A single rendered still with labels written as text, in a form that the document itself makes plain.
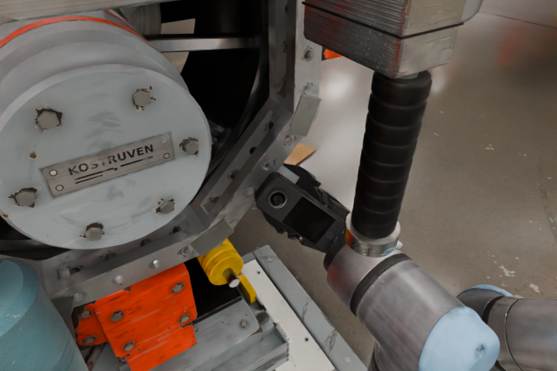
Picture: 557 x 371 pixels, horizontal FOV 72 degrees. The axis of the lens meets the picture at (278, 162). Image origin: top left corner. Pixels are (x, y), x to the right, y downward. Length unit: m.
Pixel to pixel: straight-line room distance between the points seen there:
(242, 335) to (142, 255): 0.42
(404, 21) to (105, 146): 0.18
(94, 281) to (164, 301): 0.10
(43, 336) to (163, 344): 0.29
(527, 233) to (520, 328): 1.12
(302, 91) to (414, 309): 0.27
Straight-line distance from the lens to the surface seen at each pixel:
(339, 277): 0.45
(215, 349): 0.88
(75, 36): 0.27
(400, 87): 0.24
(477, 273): 1.41
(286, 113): 0.50
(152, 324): 0.60
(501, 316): 0.54
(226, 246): 0.61
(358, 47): 0.24
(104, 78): 0.23
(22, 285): 0.37
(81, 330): 0.57
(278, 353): 0.94
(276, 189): 0.44
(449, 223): 1.54
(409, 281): 0.42
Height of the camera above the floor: 0.99
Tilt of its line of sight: 36 degrees down
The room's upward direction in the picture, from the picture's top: straight up
